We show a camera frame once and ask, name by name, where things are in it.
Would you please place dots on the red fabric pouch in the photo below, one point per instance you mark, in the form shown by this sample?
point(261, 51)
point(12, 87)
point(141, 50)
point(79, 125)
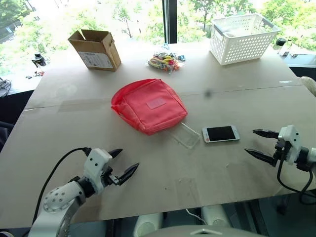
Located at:
point(148, 106)

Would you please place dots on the dark window frame post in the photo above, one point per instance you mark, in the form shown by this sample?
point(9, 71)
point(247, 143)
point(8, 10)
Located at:
point(170, 22)

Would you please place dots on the small black flat item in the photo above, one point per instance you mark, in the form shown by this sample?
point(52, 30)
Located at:
point(294, 55)

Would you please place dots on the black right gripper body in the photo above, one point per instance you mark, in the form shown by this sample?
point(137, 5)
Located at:
point(279, 150)

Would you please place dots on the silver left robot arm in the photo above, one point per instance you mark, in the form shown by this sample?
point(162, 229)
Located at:
point(58, 197)

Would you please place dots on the grey robot torso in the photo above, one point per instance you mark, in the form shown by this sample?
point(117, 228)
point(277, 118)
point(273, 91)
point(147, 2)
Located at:
point(209, 232)

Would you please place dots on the white smartphone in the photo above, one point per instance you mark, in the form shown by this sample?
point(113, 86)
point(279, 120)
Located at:
point(221, 133)

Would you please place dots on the clear phone case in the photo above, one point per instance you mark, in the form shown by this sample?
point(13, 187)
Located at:
point(187, 137)

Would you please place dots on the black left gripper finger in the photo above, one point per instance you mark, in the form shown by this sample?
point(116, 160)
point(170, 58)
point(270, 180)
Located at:
point(116, 153)
point(128, 172)

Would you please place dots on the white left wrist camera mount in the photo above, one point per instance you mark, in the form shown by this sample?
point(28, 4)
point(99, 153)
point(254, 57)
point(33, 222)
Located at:
point(96, 163)

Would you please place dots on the small red and black parts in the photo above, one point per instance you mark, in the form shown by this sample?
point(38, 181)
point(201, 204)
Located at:
point(37, 73)

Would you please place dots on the cream fabric object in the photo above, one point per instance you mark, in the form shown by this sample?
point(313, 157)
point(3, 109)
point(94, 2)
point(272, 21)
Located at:
point(309, 85)

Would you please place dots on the open cardboard box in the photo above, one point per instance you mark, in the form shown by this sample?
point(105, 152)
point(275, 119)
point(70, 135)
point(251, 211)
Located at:
point(96, 55)

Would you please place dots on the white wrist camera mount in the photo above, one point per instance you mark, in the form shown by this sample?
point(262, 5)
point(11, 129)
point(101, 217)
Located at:
point(96, 163)
point(291, 143)

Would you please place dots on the bag of colourful small parts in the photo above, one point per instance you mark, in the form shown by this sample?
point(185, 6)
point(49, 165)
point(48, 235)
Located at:
point(165, 61)

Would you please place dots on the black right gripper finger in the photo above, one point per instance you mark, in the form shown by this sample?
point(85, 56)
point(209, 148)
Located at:
point(267, 133)
point(263, 156)

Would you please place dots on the dark chair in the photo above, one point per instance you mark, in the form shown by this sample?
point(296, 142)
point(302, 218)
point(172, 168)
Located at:
point(5, 135)

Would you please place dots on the white perforated plastic basket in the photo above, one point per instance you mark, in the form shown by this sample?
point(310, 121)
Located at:
point(239, 47)

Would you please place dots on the clear bottle with black cap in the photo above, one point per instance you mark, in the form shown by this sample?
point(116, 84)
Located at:
point(282, 45)

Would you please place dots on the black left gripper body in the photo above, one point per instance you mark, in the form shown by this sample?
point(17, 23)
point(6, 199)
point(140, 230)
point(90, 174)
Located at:
point(108, 178)

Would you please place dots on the white rounded robot leg part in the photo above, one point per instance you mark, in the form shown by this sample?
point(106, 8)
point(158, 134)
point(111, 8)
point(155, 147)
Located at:
point(148, 224)
point(216, 216)

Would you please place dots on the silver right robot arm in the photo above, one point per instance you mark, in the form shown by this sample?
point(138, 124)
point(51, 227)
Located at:
point(306, 158)

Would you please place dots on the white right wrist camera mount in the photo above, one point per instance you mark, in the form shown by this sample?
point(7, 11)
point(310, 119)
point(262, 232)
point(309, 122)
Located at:
point(291, 143)

